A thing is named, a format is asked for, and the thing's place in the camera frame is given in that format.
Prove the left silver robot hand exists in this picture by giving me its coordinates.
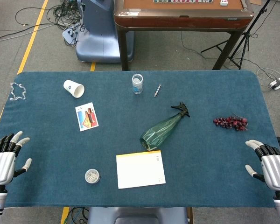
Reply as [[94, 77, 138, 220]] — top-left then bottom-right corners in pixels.
[[0, 131, 32, 186]]

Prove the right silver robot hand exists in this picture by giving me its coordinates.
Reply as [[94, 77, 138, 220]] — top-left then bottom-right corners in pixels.
[[245, 139, 280, 191]]

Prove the green spray bottle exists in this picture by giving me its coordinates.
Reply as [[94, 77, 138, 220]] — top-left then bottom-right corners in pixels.
[[139, 101, 191, 152]]

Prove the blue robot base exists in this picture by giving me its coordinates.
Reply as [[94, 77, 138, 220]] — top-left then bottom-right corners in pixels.
[[75, 0, 135, 63]]

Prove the red grape bunch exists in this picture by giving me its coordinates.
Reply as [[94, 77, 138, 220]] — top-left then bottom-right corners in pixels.
[[212, 113, 249, 132]]

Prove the blue table cloth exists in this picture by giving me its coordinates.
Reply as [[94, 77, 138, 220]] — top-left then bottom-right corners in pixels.
[[0, 70, 280, 209]]

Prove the round clear pin box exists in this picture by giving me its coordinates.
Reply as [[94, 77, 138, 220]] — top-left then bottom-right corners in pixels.
[[84, 168, 101, 184]]

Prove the picture card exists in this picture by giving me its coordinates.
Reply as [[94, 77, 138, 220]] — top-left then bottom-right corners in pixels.
[[75, 102, 99, 132]]

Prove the white paper cup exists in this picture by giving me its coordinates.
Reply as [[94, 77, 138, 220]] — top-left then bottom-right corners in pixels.
[[63, 79, 85, 98]]

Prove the white notepad yellow edge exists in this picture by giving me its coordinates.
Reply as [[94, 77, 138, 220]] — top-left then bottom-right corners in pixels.
[[116, 150, 167, 189]]

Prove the black tripod stand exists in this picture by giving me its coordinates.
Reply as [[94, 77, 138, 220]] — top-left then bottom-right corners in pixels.
[[200, 0, 271, 70]]

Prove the grey robot torso base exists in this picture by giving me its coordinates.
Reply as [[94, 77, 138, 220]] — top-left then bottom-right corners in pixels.
[[87, 207, 189, 224]]

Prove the grey power strip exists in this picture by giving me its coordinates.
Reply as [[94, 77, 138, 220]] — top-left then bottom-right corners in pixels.
[[62, 27, 79, 44]]

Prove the clear plastic cup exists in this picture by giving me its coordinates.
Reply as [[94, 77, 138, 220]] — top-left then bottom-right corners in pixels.
[[132, 73, 144, 95]]

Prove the brown mahjong table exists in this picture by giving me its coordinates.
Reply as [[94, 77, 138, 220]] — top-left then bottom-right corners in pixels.
[[113, 0, 255, 71]]

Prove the row of face-up mahjong tiles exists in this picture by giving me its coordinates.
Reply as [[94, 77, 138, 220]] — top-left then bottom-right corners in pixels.
[[153, 0, 214, 4]]

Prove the clear plastic bead chain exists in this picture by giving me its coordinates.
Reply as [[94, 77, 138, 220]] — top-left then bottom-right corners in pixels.
[[9, 82, 27, 101]]

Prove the black floor cable bundle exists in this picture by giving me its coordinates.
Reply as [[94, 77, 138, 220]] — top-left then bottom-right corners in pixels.
[[15, 0, 84, 49]]

